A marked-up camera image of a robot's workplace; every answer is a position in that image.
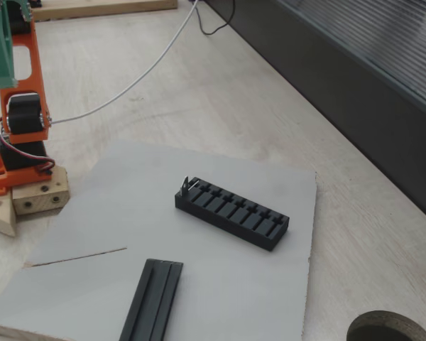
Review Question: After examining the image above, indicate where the base servo wire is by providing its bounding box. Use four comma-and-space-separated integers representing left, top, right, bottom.
0, 136, 56, 175

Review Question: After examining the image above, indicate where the black slotted holder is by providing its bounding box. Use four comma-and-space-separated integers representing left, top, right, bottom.
174, 176, 290, 252

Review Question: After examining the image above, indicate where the grey plywood board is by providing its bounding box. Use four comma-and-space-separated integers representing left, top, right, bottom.
0, 139, 319, 341

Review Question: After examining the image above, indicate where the wooden wedge block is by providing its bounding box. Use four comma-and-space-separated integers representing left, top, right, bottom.
0, 191, 18, 238

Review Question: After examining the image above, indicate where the wooden base beam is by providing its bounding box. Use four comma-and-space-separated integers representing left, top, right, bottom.
12, 166, 71, 217

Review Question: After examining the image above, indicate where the black power cable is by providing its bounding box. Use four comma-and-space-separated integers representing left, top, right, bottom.
195, 0, 235, 36

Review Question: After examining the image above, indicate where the white USB cable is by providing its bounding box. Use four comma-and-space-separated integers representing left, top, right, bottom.
50, 0, 200, 124

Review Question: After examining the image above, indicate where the black aluminium profile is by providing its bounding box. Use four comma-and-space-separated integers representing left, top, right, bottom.
119, 258, 184, 341

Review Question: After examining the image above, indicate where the thin silver metal tool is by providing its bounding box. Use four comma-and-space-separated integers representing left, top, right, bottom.
179, 175, 202, 197

